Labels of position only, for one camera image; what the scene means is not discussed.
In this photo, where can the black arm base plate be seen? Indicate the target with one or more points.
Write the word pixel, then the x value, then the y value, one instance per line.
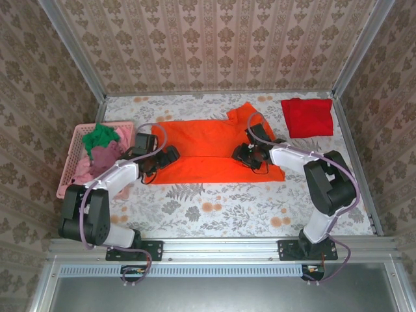
pixel 287 250
pixel 152 250

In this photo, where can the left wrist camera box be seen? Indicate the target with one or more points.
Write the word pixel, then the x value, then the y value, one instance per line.
pixel 144 141

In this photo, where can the grey sheet metal panel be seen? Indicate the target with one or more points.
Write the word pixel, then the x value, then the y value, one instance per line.
pixel 227 295

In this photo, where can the aluminium mounting rail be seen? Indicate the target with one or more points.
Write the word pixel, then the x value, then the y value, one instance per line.
pixel 221 248

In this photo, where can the pink t-shirt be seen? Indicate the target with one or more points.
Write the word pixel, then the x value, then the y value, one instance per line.
pixel 83 169

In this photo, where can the red t-shirt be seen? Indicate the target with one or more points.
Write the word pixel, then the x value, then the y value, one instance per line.
pixel 308 117

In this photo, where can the small black connector board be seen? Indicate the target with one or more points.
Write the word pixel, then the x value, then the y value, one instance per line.
pixel 133 270
pixel 313 269

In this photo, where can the floral printed tablecloth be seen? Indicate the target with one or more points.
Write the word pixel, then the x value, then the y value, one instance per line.
pixel 227 208

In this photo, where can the mauve t-shirt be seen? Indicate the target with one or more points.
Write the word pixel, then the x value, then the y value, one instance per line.
pixel 104 156

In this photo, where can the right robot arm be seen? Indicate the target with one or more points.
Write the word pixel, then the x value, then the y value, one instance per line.
pixel 328 188

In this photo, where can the aluminium frame post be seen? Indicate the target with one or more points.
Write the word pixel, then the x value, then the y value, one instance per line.
pixel 74 52
pixel 360 45

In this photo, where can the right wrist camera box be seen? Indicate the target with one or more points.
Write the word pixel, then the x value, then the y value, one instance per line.
pixel 258 131

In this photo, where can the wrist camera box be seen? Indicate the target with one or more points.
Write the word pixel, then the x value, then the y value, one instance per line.
pixel 258 131
pixel 144 141

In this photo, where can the pink perforated plastic basket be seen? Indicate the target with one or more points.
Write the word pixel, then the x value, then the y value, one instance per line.
pixel 78 130

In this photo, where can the green t-shirt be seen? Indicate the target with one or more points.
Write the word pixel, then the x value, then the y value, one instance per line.
pixel 97 138

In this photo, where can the orange t-shirt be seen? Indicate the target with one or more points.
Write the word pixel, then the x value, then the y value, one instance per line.
pixel 201 139

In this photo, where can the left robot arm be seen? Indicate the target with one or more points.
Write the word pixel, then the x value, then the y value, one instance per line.
pixel 97 208

